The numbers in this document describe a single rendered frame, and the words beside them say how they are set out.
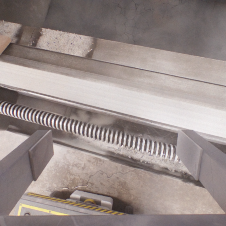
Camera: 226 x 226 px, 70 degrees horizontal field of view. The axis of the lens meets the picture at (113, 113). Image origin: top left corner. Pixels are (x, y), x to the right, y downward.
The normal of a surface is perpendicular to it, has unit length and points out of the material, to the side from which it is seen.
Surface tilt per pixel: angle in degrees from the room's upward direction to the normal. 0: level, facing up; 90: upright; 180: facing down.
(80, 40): 0
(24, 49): 0
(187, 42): 20
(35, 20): 0
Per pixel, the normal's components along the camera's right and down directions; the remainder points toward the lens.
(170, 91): 0.11, -0.79
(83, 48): -0.11, -0.15
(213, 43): -0.32, -0.09
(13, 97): 0.96, 0.24
